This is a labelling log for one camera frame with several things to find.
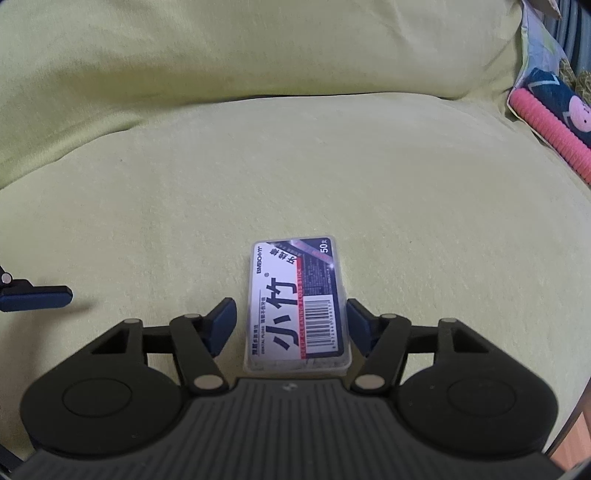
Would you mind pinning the light printed cloth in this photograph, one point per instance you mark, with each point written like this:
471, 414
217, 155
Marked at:
535, 41

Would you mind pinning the blue grey curtain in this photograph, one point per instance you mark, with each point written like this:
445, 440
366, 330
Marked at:
575, 41

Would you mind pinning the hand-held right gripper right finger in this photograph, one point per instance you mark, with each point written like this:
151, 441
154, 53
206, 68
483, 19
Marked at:
358, 323

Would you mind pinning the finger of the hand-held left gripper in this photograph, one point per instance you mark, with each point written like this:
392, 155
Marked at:
37, 297

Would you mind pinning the pink ribbed roll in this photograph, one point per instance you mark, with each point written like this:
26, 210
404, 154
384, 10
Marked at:
545, 124

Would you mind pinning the clear labelled floss box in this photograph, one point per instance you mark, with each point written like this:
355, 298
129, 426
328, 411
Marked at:
295, 295

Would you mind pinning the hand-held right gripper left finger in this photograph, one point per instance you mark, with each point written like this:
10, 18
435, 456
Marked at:
224, 323

